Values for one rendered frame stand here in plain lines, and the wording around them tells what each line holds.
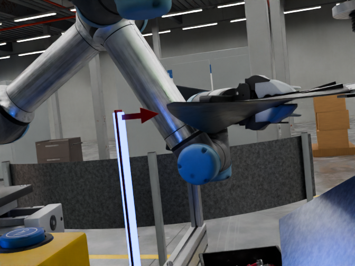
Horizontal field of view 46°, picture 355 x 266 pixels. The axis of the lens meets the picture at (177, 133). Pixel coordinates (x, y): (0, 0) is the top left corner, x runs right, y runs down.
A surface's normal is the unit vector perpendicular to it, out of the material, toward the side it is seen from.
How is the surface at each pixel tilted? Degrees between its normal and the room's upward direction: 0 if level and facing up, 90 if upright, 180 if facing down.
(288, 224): 55
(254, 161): 90
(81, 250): 90
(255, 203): 90
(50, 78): 119
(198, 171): 90
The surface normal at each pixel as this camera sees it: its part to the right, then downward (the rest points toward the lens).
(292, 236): -0.82, -0.47
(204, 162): -0.25, 0.08
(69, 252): 0.97, -0.09
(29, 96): 0.13, 0.51
